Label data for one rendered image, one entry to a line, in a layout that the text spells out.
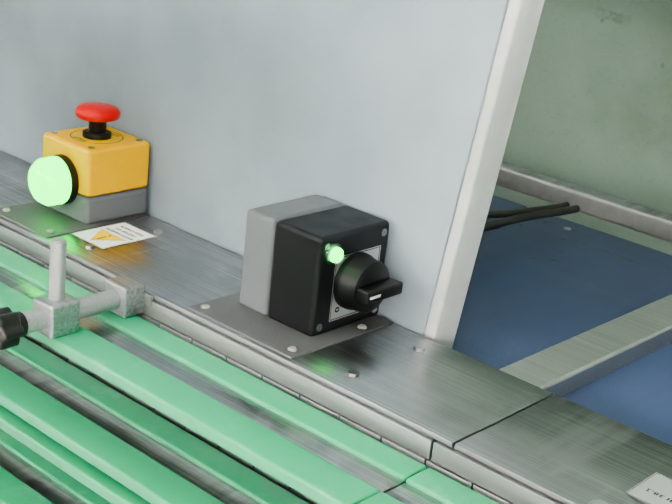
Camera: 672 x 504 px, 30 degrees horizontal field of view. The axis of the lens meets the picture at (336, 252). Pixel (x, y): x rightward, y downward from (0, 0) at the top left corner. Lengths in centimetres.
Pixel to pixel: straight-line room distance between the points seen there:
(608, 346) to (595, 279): 20
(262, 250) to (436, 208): 14
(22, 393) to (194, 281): 16
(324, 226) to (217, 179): 19
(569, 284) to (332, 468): 45
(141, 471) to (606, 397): 35
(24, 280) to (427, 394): 37
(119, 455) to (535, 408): 31
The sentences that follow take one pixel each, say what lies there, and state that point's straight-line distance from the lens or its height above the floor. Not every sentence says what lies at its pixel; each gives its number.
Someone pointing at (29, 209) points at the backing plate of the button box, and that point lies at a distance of 117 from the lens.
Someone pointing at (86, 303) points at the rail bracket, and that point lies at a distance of 97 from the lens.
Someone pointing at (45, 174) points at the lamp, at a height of 85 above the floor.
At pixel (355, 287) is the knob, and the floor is 81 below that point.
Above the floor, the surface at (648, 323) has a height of 56.
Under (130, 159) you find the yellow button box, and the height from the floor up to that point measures 78.
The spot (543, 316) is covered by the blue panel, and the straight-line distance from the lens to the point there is 110.
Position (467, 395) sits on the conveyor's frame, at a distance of 88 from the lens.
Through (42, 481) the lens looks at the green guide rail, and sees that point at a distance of 111.
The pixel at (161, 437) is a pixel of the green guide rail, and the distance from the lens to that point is 98.
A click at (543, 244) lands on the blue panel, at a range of 129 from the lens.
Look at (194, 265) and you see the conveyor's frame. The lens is 106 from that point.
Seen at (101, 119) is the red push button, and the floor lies 80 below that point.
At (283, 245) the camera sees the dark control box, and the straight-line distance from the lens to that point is 94.
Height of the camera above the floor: 148
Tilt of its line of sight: 46 degrees down
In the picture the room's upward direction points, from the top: 105 degrees counter-clockwise
